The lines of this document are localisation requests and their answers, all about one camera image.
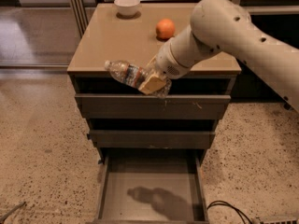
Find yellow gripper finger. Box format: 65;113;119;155
146;56;156;69
138;75;166;94

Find clear plastic water bottle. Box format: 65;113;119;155
105;61;172;98

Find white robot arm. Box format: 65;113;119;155
139;0;299;111

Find grey drawer cabinet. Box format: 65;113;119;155
67;3;240;160

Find top grey drawer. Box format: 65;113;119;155
75;93;231;119

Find middle grey drawer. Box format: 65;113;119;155
89;130;215;149

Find open bottom grey drawer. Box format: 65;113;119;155
93;153;209;224

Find orange fruit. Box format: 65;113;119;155
156;19;176;40

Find white ceramic bowl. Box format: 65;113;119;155
114;0;140;17

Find grey floor vent box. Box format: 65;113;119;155
252;216;299;224

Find grey metal rod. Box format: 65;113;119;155
0;202;26;224

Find metal window frame rail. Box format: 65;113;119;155
69;0;88;37

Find black cable on floor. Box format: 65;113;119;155
206;200;254;224

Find dark object at wall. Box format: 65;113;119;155
283;103;292;110

